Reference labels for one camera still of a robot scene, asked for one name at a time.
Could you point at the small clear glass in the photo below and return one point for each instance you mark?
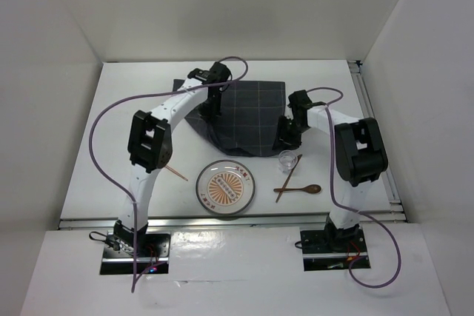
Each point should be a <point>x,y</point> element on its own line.
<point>287,160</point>

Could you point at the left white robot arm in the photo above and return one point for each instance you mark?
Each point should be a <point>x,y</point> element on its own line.
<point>150,145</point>

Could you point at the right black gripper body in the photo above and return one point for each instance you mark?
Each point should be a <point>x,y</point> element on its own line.
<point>292,126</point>

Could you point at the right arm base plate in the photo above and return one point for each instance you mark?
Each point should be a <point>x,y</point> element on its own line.
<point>319,255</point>

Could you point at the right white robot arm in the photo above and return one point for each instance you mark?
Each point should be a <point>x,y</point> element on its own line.
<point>357,159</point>

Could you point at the patterned ceramic plate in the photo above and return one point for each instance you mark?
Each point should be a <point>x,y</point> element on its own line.
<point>225,187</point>

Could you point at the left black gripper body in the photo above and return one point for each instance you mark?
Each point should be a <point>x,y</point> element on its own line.
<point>209,99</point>

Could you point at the copper fork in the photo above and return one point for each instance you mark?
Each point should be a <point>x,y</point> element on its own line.
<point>175,172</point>

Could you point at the dark grey checked cloth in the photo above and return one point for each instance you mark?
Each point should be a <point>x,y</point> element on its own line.
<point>248,122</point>

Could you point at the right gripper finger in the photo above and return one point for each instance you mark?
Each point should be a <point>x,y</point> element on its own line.
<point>278,143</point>
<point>292,139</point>

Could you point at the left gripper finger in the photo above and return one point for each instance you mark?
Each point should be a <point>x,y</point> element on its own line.
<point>203,112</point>
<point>216,107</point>

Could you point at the brown wooden spoon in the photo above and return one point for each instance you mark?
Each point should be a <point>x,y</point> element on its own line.
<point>310,189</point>

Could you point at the copper knife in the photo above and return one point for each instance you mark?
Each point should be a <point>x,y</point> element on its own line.
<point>280,193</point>

